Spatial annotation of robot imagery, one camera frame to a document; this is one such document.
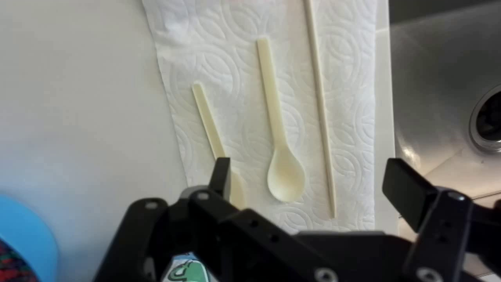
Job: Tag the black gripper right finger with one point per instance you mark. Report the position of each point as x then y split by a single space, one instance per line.
438 236

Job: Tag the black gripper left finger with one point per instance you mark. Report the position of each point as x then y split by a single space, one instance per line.
157 236

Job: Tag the cream plastic spoon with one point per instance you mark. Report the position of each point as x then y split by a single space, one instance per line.
285 178

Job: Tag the patterned white paper cup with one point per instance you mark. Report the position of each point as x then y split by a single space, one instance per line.
190 272

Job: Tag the round sink drain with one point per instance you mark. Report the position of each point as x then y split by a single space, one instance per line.
487 123

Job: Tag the cream plastic knife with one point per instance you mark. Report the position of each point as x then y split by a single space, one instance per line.
208 123

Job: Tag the blue plate with colourful sprinkles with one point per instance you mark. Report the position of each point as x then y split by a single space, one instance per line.
25 236

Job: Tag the stainless steel sink basin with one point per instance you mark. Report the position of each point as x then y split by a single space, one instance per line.
432 79

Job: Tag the long cream stir stick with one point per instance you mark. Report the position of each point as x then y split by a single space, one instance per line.
321 104

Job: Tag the white paper towel sheet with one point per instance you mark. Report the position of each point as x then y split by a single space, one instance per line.
235 52

